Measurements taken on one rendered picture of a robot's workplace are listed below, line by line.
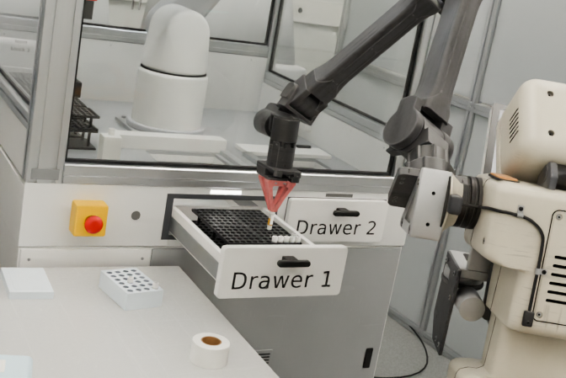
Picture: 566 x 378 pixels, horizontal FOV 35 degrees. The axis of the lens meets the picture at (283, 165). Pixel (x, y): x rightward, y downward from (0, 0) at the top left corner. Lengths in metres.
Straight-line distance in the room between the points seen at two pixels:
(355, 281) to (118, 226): 0.68
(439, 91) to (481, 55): 2.12
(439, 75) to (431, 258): 2.36
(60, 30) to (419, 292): 2.45
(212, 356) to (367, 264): 0.84
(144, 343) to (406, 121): 0.65
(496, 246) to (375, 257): 1.05
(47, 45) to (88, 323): 0.57
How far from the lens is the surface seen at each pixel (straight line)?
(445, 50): 1.64
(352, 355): 2.53
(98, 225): 1.98
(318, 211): 2.26
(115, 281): 1.91
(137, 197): 2.07
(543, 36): 3.52
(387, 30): 1.83
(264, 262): 1.85
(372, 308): 2.49
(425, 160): 1.47
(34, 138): 1.97
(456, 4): 1.71
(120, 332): 1.78
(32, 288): 1.90
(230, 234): 1.97
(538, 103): 1.46
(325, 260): 1.92
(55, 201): 2.02
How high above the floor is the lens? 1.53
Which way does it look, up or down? 14 degrees down
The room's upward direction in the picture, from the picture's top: 10 degrees clockwise
